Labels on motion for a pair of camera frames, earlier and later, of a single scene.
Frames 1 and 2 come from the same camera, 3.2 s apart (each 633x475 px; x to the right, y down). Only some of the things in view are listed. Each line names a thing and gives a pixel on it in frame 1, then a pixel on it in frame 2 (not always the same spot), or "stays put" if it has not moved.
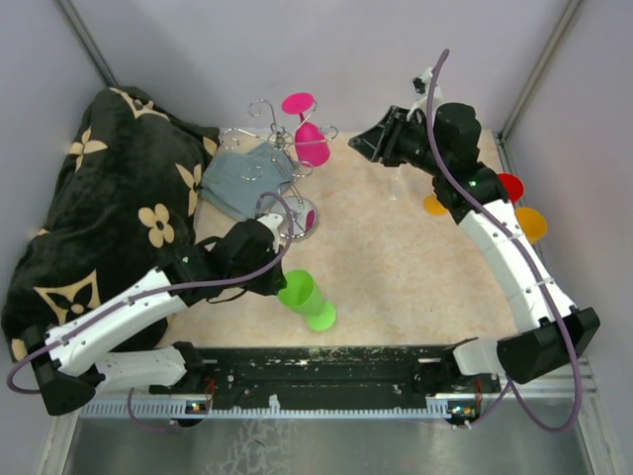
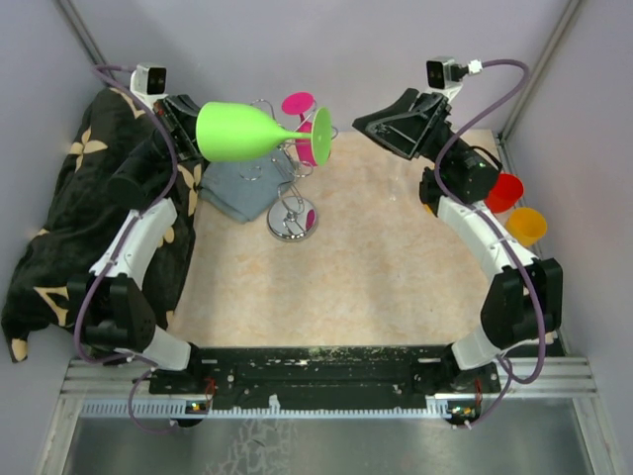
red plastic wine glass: [512, 186] stays put
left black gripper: [276, 280] to [180, 115]
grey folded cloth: [237, 181] stays put
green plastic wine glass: [304, 296] to [229, 131]
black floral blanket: [122, 202] stays put
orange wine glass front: [532, 224] stays put
